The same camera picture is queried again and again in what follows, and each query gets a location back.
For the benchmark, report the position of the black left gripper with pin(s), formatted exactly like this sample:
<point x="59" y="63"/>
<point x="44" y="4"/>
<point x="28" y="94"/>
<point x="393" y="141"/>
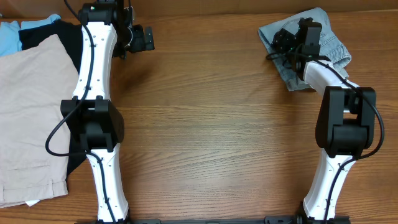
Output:
<point x="148" y="38"/>

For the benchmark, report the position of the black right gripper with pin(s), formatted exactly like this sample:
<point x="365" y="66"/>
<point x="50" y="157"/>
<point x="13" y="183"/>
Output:
<point x="283" y="42"/>

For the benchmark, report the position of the light blue denim shorts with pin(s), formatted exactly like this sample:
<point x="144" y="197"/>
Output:
<point x="330" y="45"/>

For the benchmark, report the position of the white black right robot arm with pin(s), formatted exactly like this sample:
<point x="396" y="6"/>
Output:
<point x="345" y="124"/>

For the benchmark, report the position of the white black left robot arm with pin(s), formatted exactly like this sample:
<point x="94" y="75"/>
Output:
<point x="97" y="126"/>

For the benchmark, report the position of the black garment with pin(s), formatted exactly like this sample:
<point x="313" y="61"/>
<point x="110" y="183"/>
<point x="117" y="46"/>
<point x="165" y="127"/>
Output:
<point x="69" y="34"/>

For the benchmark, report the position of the beige shorts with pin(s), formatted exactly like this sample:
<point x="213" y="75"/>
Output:
<point x="33" y="84"/>

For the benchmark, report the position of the light blue shirt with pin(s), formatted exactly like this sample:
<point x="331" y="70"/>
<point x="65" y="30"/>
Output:
<point x="10" y="40"/>

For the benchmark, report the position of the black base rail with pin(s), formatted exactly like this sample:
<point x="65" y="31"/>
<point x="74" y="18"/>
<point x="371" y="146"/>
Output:
<point x="211" y="221"/>

